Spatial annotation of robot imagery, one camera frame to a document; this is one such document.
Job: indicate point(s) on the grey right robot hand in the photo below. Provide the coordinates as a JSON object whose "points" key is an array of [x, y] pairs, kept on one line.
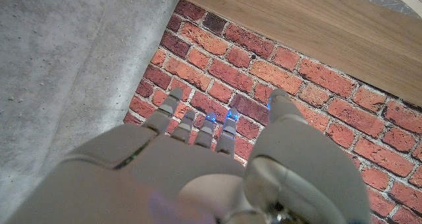
{"points": [[171, 178]]}

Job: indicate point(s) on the red brick printed backdrop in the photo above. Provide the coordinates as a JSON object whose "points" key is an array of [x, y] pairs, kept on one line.
{"points": [[296, 92]]}

